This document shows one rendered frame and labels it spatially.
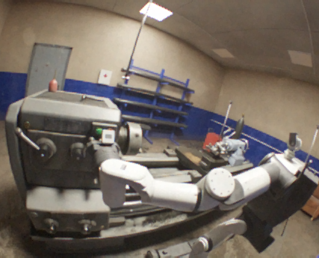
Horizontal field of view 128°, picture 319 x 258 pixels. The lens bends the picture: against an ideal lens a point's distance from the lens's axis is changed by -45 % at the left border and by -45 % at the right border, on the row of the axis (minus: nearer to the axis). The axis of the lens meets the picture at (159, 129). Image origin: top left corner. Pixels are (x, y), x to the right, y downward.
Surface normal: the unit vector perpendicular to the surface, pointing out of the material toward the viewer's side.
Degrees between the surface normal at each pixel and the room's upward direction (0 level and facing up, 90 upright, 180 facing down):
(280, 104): 90
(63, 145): 90
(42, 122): 90
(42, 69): 90
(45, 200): 32
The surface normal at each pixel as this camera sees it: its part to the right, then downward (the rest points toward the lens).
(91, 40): 0.46, 0.34
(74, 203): 0.47, -0.61
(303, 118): -0.85, -0.11
